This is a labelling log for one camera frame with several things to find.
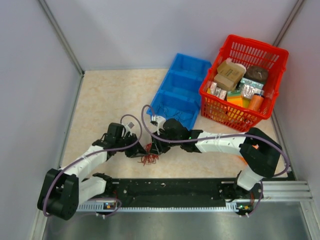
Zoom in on upper brown cardboard box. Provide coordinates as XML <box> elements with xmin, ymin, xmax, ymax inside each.
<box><xmin>217</xmin><ymin>59</ymin><xmax>246</xmax><ymax>83</ymax></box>

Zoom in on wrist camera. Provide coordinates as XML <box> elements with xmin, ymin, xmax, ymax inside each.
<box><xmin>125</xmin><ymin>122</ymin><xmax>135</xmax><ymax>132</ymax></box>
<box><xmin>150</xmin><ymin>115</ymin><xmax>166</xmax><ymax>129</ymax></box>

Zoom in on right aluminium corner post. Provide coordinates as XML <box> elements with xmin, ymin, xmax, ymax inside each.
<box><xmin>272</xmin><ymin>0</ymin><xmax>306</xmax><ymax>47</ymax></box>

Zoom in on red wire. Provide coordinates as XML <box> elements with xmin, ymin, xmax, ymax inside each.
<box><xmin>138</xmin><ymin>143</ymin><xmax>161</xmax><ymax>166</ymax></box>

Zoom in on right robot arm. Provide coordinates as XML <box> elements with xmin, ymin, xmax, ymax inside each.
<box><xmin>150</xmin><ymin>116</ymin><xmax>284</xmax><ymax>200</ymax></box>

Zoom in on blue three-compartment bin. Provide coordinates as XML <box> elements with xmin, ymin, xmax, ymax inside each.
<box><xmin>146</xmin><ymin>53</ymin><xmax>212</xmax><ymax>130</ymax></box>

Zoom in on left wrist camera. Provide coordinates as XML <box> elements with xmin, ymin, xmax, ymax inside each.
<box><xmin>125</xmin><ymin>122</ymin><xmax>135</xmax><ymax>132</ymax></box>

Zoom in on white cable duct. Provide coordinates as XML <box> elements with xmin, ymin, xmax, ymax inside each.
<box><xmin>76</xmin><ymin>201</ymin><xmax>239</xmax><ymax>213</ymax></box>

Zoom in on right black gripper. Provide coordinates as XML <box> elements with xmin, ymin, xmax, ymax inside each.
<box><xmin>149</xmin><ymin>128</ymin><xmax>182</xmax><ymax>156</ymax></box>

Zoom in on black thin wire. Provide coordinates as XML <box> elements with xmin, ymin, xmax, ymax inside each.
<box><xmin>156</xmin><ymin>101</ymin><xmax>193</xmax><ymax>123</ymax></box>

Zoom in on teal tissue pack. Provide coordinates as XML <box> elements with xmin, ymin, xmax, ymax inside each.
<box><xmin>239</xmin><ymin>77</ymin><xmax>264</xmax><ymax>99</ymax></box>

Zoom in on orange bottle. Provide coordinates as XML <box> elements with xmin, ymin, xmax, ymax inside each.
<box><xmin>247</xmin><ymin>93</ymin><xmax>265</xmax><ymax>112</ymax></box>

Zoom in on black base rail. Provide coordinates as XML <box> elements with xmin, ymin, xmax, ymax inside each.
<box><xmin>99</xmin><ymin>177</ymin><xmax>296</xmax><ymax>208</ymax></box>

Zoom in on orange yellow sponge pack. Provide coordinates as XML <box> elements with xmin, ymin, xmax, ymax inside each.
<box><xmin>239</xmin><ymin>156</ymin><xmax>248</xmax><ymax>165</ymax></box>

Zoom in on red plastic basket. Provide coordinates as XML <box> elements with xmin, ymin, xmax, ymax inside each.
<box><xmin>199</xmin><ymin>34</ymin><xmax>289</xmax><ymax>132</ymax></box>

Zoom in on lower brown cardboard box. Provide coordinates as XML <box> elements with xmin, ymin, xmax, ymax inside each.
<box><xmin>213</xmin><ymin>74</ymin><xmax>237</xmax><ymax>92</ymax></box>

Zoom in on silver foil packets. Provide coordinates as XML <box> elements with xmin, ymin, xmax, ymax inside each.
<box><xmin>206</xmin><ymin>81</ymin><xmax>227</xmax><ymax>100</ymax></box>

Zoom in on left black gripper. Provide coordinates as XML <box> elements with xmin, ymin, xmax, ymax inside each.
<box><xmin>115</xmin><ymin>133</ymin><xmax>148</xmax><ymax>158</ymax></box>

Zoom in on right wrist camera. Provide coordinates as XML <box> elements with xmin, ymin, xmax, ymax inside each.
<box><xmin>150</xmin><ymin>115</ymin><xmax>166</xmax><ymax>129</ymax></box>

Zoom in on brown cardboard box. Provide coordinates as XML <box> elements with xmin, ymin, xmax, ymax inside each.
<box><xmin>213</xmin><ymin>74</ymin><xmax>237</xmax><ymax>92</ymax></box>
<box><xmin>217</xmin><ymin>59</ymin><xmax>246</xmax><ymax>83</ymax></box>

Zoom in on left aluminium corner post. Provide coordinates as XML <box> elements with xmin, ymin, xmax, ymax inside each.
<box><xmin>37</xmin><ymin>0</ymin><xmax>85</xmax><ymax>77</ymax></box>

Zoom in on yellow sponge pack in basket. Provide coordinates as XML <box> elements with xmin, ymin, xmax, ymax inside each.
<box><xmin>226</xmin><ymin>90</ymin><xmax>251</xmax><ymax>108</ymax></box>

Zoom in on aluminium corner post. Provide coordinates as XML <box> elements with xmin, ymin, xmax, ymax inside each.
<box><xmin>272</xmin><ymin>0</ymin><xmax>306</xmax><ymax>47</ymax></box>
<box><xmin>37</xmin><ymin>0</ymin><xmax>85</xmax><ymax>77</ymax></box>

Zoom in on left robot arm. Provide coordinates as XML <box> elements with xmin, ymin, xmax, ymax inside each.
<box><xmin>37</xmin><ymin>123</ymin><xmax>148</xmax><ymax>220</ymax></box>

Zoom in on dark brown round item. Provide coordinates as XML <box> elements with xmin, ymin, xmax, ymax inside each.
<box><xmin>244</xmin><ymin>65</ymin><xmax>269</xmax><ymax>83</ymax></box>

